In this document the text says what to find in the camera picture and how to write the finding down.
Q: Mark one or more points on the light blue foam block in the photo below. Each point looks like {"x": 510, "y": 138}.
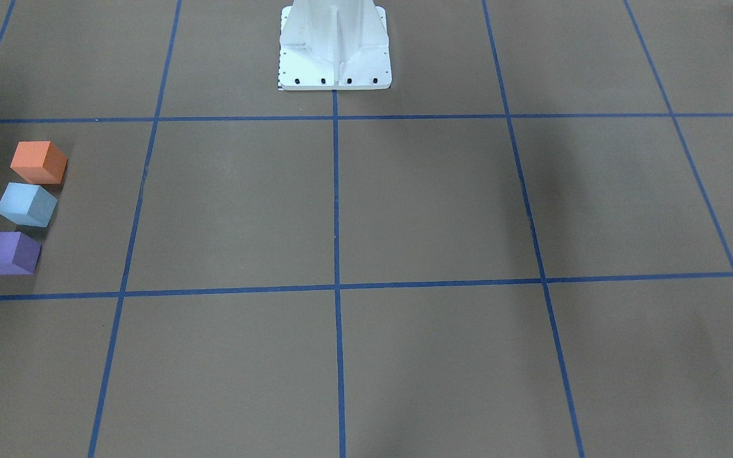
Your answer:
{"x": 27, "y": 204}

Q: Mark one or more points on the orange foam block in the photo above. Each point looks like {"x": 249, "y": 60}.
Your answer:
{"x": 39, "y": 162}

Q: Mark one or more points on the purple foam block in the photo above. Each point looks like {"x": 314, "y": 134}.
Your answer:
{"x": 19, "y": 253}

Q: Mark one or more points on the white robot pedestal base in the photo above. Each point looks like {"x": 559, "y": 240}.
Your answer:
{"x": 334, "y": 45}

